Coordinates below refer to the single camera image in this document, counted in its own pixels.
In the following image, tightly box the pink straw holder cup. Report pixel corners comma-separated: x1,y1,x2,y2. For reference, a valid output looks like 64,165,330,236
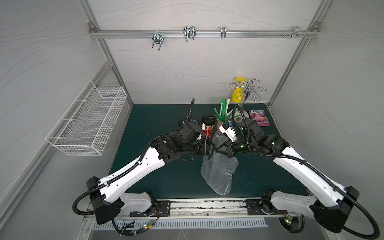
217,120,224,129

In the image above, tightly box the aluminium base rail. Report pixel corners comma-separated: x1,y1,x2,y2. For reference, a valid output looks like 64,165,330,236
83,196,330,220

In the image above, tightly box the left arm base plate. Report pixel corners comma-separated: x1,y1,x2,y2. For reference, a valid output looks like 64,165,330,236
130,201,171,218

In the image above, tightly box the small metal clip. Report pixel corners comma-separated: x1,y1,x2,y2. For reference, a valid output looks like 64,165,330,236
221,27,227,39

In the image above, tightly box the metal bracket hook right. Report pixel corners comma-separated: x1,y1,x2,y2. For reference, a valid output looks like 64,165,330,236
282,28,309,39

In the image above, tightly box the clear plastic carrier bag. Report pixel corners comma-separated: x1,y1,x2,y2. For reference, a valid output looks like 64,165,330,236
200,131,240,196

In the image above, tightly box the horizontal aluminium rail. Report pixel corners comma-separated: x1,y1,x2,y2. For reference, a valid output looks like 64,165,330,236
90,29,321,39

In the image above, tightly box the metal spiral cup stand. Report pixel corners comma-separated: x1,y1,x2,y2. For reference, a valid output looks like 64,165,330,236
231,78,268,107

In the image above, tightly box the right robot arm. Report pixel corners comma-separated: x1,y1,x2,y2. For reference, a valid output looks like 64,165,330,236
217,119,380,240

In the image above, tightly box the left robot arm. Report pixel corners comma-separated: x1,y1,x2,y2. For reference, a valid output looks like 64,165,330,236
72,122,215,225

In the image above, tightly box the red paper cup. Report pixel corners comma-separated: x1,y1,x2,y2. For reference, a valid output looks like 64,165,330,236
202,115,216,139
178,119,188,127

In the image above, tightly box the yellow hanging cup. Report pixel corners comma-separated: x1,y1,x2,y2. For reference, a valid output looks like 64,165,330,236
230,77,247,104

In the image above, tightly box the white wire basket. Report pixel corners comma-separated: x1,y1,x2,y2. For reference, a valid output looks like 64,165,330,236
45,80,127,156

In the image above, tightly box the metal u-bolt hook left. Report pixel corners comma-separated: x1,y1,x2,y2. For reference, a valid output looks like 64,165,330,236
152,33,164,51

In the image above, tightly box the green straws bundle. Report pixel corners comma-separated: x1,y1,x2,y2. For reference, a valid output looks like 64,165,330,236
214,99,233,123

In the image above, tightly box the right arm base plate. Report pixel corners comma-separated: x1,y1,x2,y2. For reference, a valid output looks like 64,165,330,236
242,199,287,216

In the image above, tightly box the metal u-bolt hook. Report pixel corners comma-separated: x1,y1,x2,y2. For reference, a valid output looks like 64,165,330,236
152,33,164,51
183,26,197,42

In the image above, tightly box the pink snack packet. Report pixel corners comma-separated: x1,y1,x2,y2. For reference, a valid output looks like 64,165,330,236
249,110,271,127

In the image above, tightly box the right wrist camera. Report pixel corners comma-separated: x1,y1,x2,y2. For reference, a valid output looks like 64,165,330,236
218,123,238,142

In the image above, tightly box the white slotted cable duct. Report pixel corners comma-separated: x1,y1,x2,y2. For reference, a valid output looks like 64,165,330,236
92,217,269,231

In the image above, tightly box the metal u-bolt hook middle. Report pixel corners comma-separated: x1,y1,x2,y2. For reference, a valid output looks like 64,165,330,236
183,26,197,42

